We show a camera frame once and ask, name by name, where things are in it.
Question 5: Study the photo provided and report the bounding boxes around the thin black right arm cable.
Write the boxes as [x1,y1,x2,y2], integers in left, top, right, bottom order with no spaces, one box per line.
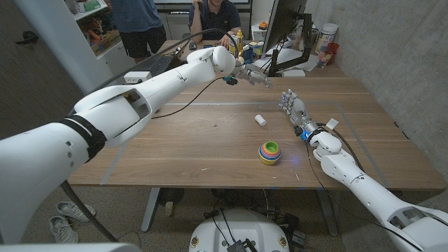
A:
[304,139,426,251]

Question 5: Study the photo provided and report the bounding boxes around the white storage box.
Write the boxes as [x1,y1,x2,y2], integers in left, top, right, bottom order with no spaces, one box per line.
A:
[251,24,269,42]

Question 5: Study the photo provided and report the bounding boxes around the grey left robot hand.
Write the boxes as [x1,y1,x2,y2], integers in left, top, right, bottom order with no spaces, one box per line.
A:
[234,64,274,89]

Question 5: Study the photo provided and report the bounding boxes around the small colourful carton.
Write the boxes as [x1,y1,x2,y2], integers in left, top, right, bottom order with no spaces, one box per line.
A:
[248,41,265,59]

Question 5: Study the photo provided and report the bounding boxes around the white paper sheet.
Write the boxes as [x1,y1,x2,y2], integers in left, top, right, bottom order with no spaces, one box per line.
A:
[251,47,319,73]

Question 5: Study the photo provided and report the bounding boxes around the green box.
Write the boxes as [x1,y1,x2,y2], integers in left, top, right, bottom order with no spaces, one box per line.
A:
[83,0,102,12]

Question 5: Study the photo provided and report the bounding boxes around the black computer monitor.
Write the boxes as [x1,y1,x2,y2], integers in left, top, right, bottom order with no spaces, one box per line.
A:
[261,0,309,59]

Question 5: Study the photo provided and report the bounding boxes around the white power box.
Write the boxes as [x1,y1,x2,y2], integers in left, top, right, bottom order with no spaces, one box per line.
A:
[123,71,153,85]

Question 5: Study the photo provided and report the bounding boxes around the colourful stacking cups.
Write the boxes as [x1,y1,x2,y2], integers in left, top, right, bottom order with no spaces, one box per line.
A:
[258,141,282,166]

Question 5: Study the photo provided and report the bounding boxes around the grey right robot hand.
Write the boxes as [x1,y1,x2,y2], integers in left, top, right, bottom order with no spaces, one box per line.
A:
[278,88,319,141]

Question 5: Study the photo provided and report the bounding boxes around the grey sneaker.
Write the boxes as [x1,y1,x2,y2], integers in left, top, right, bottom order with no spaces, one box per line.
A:
[48,215,80,244]
[55,201,97,223]

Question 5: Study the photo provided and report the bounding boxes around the red cup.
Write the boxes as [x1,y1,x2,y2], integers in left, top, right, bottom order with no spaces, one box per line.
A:
[327,42,340,66]

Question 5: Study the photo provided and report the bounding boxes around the black floor fan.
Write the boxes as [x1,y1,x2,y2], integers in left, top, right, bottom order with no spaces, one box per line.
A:
[157,188,186,206]

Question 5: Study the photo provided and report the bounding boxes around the standing person blue shirt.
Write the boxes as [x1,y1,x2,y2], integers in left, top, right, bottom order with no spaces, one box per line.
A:
[104,0,168,64]

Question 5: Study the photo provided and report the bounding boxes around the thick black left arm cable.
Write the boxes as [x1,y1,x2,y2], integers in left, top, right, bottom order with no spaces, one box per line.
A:
[59,27,241,243]

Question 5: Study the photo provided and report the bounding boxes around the white shelf cabinet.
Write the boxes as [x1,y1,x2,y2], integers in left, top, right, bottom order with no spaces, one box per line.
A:
[13,0,136,106]

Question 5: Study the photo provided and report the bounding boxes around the black laptop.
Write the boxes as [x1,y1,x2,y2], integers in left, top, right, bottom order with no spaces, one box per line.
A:
[134,45,183,76]

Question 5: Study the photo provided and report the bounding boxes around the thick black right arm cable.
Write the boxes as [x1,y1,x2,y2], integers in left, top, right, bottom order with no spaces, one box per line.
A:
[316,122,365,172]

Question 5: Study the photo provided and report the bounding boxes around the white canister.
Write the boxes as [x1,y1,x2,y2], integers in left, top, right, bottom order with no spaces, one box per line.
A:
[314,22,340,55]

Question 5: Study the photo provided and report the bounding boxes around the seated person dark shirt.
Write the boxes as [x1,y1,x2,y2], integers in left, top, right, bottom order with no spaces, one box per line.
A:
[188,0,242,49]

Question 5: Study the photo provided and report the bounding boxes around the black door handle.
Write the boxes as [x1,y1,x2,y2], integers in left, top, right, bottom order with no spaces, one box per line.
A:
[15,30,40,46]

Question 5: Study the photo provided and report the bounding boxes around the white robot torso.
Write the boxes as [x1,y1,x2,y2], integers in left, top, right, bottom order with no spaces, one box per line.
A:
[188,209,291,252]

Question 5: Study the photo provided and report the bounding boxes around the grey table leg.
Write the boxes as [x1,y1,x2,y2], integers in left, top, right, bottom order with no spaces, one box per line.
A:
[316,188,340,237]
[140,187,161,233]

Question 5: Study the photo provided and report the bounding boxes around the clear glass cup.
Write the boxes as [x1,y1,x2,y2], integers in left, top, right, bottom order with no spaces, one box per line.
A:
[316,50,332,69]

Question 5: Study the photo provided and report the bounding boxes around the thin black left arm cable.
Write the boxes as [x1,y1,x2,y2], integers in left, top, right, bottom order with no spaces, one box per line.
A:
[150,76,227,120]

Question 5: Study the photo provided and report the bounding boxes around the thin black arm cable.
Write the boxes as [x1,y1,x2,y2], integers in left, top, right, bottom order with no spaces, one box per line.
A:
[150,76,227,120]
[304,139,426,251]

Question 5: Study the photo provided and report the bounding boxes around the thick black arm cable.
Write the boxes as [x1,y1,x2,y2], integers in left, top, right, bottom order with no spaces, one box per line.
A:
[316,122,365,172]
[59,27,241,243]

